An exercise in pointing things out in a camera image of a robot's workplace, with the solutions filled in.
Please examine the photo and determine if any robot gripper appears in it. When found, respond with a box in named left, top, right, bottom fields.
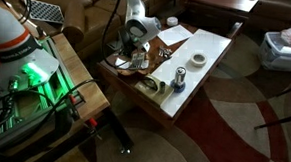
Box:
left=118, top=29, right=138, bottom=61

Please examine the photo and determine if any small white note paper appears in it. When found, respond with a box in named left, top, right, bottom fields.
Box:
left=113, top=56, right=132, bottom=71

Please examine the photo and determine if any brown wooden tray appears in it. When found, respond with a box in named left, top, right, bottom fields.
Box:
left=113, top=33, right=176, bottom=81

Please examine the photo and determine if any brown wooden coffee table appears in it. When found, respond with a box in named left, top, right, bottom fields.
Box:
left=93, top=17, right=237, bottom=132

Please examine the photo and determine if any black loop tool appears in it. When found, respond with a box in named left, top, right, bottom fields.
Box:
left=141, top=75, right=161, bottom=93

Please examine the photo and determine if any green tape dispenser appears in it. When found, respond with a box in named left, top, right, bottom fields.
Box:
left=132, top=72, right=176, bottom=109

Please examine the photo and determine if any small dark cylinder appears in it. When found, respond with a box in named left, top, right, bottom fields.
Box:
left=158, top=81, right=167, bottom=95

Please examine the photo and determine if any light wooden stand table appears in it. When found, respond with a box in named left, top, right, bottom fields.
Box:
left=0, top=29, right=141, bottom=162

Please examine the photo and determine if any tan leather sofa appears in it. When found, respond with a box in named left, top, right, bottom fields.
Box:
left=6, top=0, right=178, bottom=65

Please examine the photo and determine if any white paper sheet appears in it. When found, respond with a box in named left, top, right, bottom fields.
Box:
left=155, top=23, right=194, bottom=48

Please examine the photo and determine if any white round puck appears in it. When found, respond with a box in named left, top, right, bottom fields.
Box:
left=165, top=15, right=180, bottom=28

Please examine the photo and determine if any silver metal cylinder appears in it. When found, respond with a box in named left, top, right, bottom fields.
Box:
left=173, top=66, right=187, bottom=88

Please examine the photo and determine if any blue tape roll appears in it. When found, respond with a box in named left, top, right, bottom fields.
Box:
left=169, top=79, right=188, bottom=94

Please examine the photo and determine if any white masking tape roll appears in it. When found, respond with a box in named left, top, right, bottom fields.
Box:
left=188, top=51, right=209, bottom=69

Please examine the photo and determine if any large white board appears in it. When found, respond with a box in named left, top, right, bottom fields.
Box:
left=149, top=25, right=234, bottom=122

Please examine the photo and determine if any black white checkerboard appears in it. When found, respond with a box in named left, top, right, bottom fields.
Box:
left=21, top=0, right=67, bottom=25

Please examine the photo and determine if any dark lift-top table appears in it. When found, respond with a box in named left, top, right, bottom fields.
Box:
left=173, top=0, right=263, bottom=41

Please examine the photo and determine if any patterned area rug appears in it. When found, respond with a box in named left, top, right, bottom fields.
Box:
left=49, top=17, right=291, bottom=162

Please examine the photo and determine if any clear plastic storage bin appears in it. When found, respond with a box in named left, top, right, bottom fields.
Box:
left=257, top=24, right=291, bottom=74

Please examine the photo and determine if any dark brown sofa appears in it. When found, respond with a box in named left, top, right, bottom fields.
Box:
left=251, top=0, right=291, bottom=27

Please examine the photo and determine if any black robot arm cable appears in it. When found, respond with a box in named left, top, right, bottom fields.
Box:
left=99, top=0, right=134, bottom=70

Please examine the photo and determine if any black power cable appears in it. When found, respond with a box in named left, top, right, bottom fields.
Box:
left=0, top=73, right=99, bottom=140

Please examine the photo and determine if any red handled clamp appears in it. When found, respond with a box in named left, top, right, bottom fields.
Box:
left=65, top=93, right=83, bottom=122
left=84, top=117, right=103, bottom=141

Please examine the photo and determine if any aluminium frame robot mount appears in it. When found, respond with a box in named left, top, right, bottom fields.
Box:
left=0, top=32, right=90, bottom=156

